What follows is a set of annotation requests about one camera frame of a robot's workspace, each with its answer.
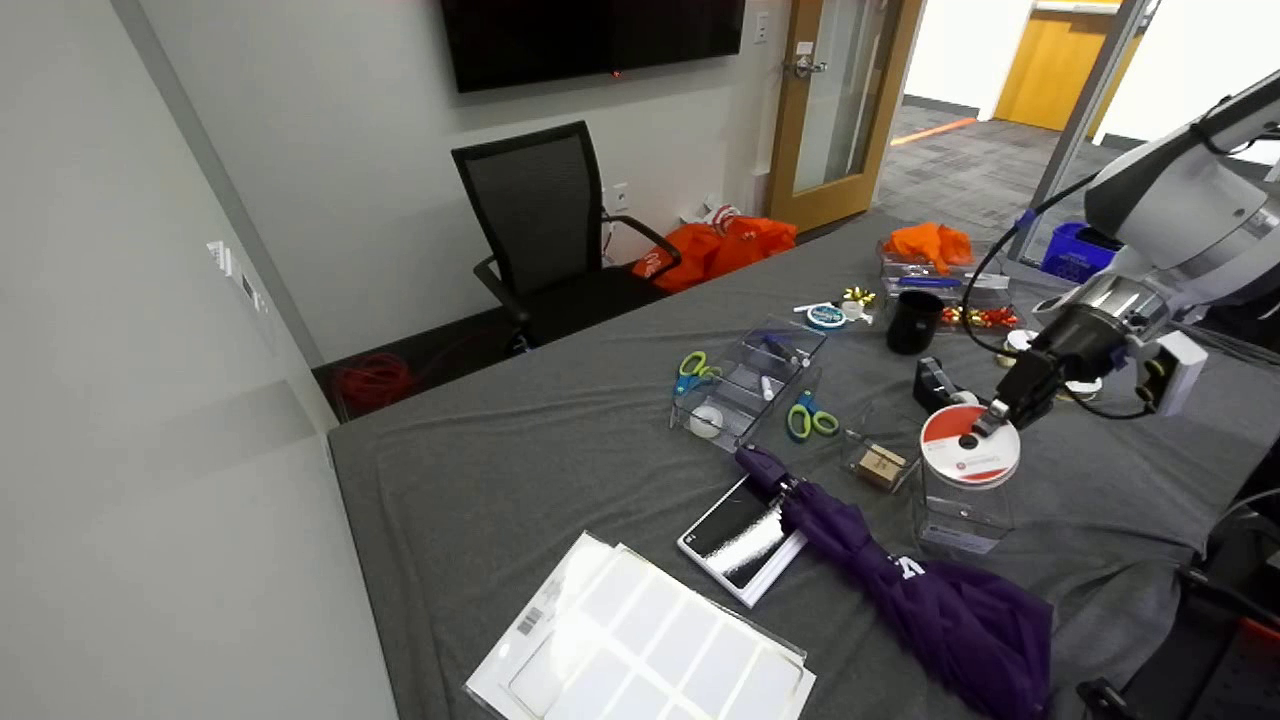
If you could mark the green and blue scissors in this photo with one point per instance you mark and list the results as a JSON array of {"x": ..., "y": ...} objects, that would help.
[{"x": 692, "y": 368}]

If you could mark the orange bag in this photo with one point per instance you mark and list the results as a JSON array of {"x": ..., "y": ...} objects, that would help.
[{"x": 723, "y": 244}]

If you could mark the small clear plastic container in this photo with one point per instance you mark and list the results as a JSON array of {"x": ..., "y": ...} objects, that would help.
[{"x": 961, "y": 533}]

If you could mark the white wall thermostat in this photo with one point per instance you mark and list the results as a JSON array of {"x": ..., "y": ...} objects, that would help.
[{"x": 225, "y": 266}]

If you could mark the blue bin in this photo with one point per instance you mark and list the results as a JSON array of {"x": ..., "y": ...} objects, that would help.
[{"x": 1081, "y": 251}]

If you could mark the red and white ribbon spool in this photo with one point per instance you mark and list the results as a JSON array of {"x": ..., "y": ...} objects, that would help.
[{"x": 967, "y": 465}]

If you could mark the small brown box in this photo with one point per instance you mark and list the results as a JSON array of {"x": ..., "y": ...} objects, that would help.
[{"x": 878, "y": 465}]

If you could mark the grey tablecloth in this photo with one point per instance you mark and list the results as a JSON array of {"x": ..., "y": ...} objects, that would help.
[{"x": 532, "y": 505}]

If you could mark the clear organizer tray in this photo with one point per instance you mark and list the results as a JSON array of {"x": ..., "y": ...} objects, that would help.
[{"x": 746, "y": 392}]

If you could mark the black and white flat box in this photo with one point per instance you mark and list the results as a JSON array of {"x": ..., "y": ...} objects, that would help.
[{"x": 740, "y": 543}]

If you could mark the white label sheets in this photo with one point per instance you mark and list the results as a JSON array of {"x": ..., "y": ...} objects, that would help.
[{"x": 641, "y": 653}]

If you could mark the black wall television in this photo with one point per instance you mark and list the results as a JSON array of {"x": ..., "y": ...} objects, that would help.
[{"x": 585, "y": 35}]

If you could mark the white round tape roll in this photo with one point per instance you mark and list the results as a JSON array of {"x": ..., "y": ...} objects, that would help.
[{"x": 705, "y": 422}]

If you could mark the wooden door with glass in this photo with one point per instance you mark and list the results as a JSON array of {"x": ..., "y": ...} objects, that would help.
[{"x": 842, "y": 104}]

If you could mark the black mesh office chair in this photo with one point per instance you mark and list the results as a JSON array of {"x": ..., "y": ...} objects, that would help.
[{"x": 532, "y": 215}]

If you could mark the black mug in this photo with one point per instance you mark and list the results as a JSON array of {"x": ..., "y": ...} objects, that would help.
[{"x": 912, "y": 326}]

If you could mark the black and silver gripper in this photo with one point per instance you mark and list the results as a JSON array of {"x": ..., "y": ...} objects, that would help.
[{"x": 1085, "y": 342}]

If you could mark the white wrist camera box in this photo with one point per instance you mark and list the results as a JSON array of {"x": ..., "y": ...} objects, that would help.
[{"x": 1175, "y": 372}]

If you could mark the orange tissue paper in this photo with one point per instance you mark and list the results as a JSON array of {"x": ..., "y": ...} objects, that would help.
[{"x": 930, "y": 244}]

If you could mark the black tape dispenser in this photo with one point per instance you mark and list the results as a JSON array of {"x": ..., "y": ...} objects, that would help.
[{"x": 933, "y": 384}]

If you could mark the gold gift bow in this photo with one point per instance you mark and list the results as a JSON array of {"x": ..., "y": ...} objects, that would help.
[{"x": 862, "y": 302}]

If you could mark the large clear plastic container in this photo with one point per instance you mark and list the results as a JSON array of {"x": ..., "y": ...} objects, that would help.
[{"x": 922, "y": 286}]

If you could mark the yellow wooden door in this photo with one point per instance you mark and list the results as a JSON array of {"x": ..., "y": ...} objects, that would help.
[{"x": 1055, "y": 64}]

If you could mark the purple folded umbrella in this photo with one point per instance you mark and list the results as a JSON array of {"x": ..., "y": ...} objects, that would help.
[{"x": 933, "y": 614}]

